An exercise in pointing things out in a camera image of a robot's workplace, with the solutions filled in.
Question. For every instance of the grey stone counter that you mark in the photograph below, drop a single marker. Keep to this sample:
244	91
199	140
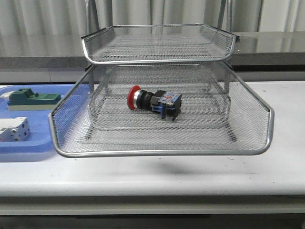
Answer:
258	56

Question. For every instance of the silver mesh bottom tray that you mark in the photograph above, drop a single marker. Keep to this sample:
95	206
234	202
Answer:
205	103

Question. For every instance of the white circuit breaker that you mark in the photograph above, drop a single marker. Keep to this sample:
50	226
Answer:
14	129

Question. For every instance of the silver mesh top tray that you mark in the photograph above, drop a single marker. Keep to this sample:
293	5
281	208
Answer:
128	44

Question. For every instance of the silver metal rack frame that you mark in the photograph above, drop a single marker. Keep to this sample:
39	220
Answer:
91	14

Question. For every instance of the red emergency stop button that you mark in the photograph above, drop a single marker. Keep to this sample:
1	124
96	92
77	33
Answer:
162	102

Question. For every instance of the green and beige switch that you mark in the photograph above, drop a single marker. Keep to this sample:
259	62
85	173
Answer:
25	99

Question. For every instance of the silver mesh tray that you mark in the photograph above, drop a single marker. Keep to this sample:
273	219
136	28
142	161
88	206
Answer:
250	117
205	103
128	44

